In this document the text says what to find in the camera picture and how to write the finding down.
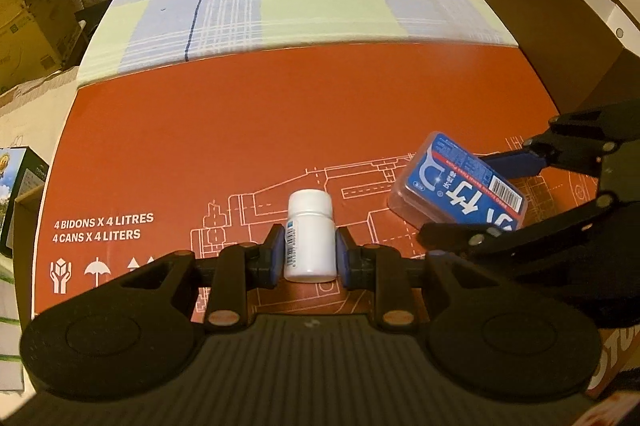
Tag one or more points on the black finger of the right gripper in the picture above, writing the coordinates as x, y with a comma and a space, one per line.
515, 164
490, 240

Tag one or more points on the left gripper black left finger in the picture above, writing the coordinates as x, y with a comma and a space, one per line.
239, 269

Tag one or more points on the brown cardboard flap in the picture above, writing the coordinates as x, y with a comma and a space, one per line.
26, 214

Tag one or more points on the green milk carton box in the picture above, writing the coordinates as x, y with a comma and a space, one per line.
21, 171

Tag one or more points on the small white pill bottle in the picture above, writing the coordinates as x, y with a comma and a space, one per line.
310, 250

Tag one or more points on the blue clear plastic case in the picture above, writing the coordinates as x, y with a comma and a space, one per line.
443, 183

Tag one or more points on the brown open storage box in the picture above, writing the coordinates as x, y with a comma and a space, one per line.
586, 52

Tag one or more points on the yellow cardboard box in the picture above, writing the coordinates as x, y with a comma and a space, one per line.
37, 37

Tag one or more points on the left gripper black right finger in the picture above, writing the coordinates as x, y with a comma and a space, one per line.
378, 269

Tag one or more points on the red Motul cardboard sheet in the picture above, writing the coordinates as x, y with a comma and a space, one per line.
200, 155

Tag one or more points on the pastel checked tablecloth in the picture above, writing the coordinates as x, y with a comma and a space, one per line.
136, 35

